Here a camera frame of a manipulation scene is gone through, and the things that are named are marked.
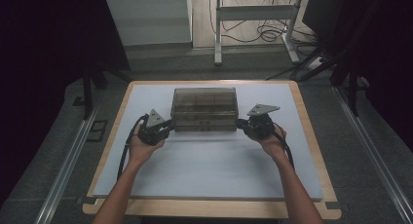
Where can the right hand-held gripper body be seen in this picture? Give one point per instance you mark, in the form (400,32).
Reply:
(259,125)

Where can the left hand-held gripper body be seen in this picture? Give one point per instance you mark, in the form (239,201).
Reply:
(152,130)

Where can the smoky transparent drawer box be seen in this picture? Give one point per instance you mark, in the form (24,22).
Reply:
(204,108)

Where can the person's right hand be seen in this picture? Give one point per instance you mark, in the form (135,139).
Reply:
(271,144)

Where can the person's left hand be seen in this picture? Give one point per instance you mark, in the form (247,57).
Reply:
(141,151)

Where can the white foam mat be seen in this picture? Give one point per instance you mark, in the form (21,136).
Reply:
(207,172)

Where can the black metal stand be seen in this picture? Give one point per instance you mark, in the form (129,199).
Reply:
(87,94)

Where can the white power strip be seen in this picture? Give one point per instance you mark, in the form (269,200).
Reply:
(315,63)

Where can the black tripod stand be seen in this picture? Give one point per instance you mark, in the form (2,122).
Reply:
(352,87)

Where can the white cabinet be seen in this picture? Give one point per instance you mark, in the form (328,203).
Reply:
(149,21)

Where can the aluminium floor rail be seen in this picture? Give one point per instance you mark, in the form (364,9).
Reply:
(65,172)
(373,152)

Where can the white desk frame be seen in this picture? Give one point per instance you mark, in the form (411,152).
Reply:
(255,13)

